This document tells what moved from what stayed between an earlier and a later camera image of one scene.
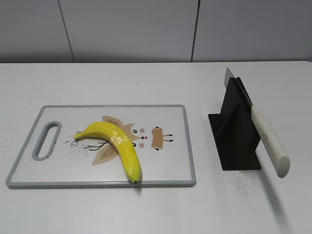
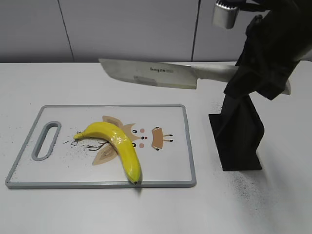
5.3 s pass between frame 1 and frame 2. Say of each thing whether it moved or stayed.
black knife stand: stayed
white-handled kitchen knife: moved
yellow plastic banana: stayed
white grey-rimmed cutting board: stayed
